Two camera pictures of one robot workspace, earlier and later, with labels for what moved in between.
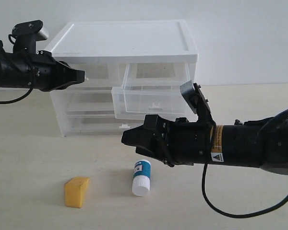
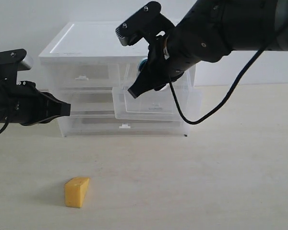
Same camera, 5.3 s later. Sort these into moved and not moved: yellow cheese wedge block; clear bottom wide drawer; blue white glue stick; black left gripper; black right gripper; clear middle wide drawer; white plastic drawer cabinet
Moved: blue white glue stick; black left gripper; black right gripper
Not moved: clear bottom wide drawer; yellow cheese wedge block; clear middle wide drawer; white plastic drawer cabinet
